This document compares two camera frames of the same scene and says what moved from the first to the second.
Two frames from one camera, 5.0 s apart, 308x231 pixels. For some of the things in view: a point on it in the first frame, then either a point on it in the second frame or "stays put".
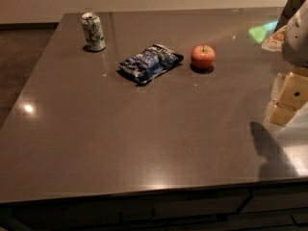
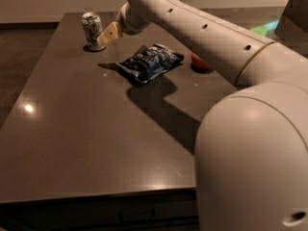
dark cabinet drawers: [269, 207] stays put
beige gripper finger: [294, 90] -> [112, 32]
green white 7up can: [94, 37] stays put
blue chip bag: [142, 66] stays put
